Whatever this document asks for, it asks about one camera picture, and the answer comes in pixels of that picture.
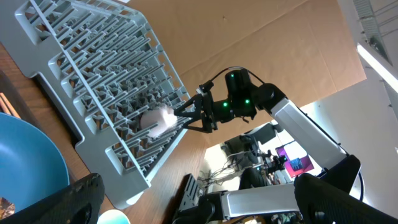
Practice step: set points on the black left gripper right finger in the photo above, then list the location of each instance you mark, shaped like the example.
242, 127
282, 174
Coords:
320, 202

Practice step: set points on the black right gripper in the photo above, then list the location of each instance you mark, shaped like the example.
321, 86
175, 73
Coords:
237, 104

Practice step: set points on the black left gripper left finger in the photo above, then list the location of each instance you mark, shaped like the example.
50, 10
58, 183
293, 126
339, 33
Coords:
77, 203

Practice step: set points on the light blue cup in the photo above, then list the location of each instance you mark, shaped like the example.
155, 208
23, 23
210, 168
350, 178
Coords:
113, 217

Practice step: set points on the pink cup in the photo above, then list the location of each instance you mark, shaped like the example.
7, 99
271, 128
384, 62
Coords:
164, 118

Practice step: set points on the dark blue plate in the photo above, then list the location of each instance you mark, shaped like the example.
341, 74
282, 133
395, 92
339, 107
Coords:
32, 167

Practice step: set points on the grey dishwasher rack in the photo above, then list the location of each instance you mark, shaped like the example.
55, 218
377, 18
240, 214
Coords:
103, 67

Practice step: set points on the brown food scrap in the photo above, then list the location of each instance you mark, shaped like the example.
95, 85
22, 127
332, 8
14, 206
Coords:
7, 208

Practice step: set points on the brown serving tray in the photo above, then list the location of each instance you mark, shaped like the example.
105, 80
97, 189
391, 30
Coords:
13, 104

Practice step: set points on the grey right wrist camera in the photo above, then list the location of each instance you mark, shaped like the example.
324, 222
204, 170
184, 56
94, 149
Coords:
205, 88

